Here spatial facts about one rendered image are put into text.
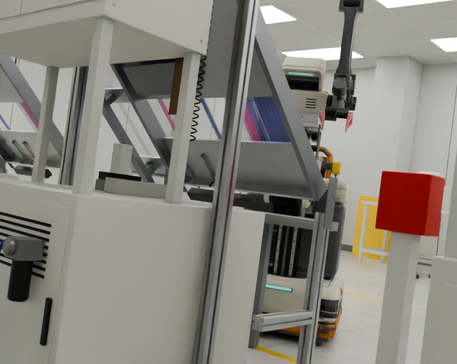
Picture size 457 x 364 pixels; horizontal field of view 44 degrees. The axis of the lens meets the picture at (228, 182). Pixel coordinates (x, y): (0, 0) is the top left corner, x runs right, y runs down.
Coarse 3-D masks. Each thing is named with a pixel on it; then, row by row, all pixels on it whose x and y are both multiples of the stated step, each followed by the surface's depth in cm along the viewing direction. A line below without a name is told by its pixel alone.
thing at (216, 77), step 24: (216, 0) 161; (216, 24) 168; (216, 48) 174; (144, 72) 196; (168, 72) 189; (216, 72) 181; (144, 96) 213; (168, 96) 204; (216, 96) 189; (264, 96) 176
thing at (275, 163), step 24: (168, 144) 225; (192, 144) 215; (216, 144) 206; (240, 144) 198; (264, 144) 191; (288, 144) 184; (192, 168) 226; (216, 168) 216; (240, 168) 207; (264, 168) 199; (288, 168) 192
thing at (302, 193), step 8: (184, 184) 230; (192, 184) 226; (200, 184) 223; (208, 184) 220; (240, 184) 211; (248, 184) 209; (256, 184) 207; (264, 184) 205; (248, 192) 207; (256, 192) 204; (264, 192) 201; (272, 192) 199; (280, 192) 198; (288, 192) 196; (296, 192) 194; (304, 192) 192; (312, 200) 189
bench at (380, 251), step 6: (366, 204) 733; (372, 204) 725; (366, 210) 732; (444, 210) 663; (366, 216) 732; (366, 222) 734; (384, 234) 781; (360, 240) 733; (384, 240) 781; (360, 246) 732; (384, 246) 780; (360, 252) 731; (366, 252) 726; (372, 252) 721; (378, 252) 715; (384, 252) 712; (360, 258) 730; (384, 258) 781
